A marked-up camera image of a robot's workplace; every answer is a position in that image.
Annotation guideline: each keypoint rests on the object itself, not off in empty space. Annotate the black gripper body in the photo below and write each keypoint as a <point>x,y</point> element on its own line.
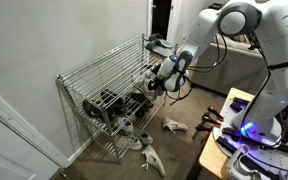
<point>158,83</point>

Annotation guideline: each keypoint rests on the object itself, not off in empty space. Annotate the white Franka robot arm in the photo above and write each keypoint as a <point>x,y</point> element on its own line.
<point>277,50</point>

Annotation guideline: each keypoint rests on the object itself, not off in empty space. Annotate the brown black shoe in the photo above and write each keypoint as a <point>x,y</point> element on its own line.
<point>146,106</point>

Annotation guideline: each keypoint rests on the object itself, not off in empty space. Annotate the black shoe with white stripes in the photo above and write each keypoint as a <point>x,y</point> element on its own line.
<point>134,101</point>

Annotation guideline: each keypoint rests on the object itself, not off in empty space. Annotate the black slide sandal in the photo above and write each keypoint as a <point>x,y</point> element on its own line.
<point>160,48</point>
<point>155,36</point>

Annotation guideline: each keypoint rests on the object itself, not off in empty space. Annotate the white Nike running shoe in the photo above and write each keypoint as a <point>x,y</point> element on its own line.
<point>175,125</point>
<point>154,160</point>

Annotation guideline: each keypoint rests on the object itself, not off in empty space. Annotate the worn grey white sneaker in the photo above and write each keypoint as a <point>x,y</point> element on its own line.
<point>129,143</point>
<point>146,138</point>

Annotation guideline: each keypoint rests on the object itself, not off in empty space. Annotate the black orange bar clamp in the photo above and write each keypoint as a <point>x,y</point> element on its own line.
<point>204,128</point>
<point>211,120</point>
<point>215,113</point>

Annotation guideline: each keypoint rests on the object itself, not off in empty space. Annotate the grey couch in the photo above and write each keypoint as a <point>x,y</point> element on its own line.
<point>230,70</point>

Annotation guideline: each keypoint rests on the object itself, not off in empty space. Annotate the black aluminium extrusion bar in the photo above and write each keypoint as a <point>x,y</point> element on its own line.
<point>257,168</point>
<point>231,132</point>
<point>230,145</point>
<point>241,100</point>
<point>235,106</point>

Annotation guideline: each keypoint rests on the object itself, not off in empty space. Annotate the patterned throw pillow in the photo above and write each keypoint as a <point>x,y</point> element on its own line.
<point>240,38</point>

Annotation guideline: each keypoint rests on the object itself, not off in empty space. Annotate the white baseboard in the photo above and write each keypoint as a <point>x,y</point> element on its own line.
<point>80,150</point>

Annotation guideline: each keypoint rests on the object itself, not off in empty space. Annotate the white VR controller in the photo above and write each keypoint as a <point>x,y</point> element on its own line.
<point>235,165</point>

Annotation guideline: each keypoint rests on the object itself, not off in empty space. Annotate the round grey mounting plate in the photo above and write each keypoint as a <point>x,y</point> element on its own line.
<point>277,156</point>

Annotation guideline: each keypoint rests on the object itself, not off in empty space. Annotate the white door trim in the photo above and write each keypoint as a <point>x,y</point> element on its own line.
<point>24,130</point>

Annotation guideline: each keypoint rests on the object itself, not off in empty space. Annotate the white door frame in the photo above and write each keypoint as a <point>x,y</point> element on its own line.
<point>149,16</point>

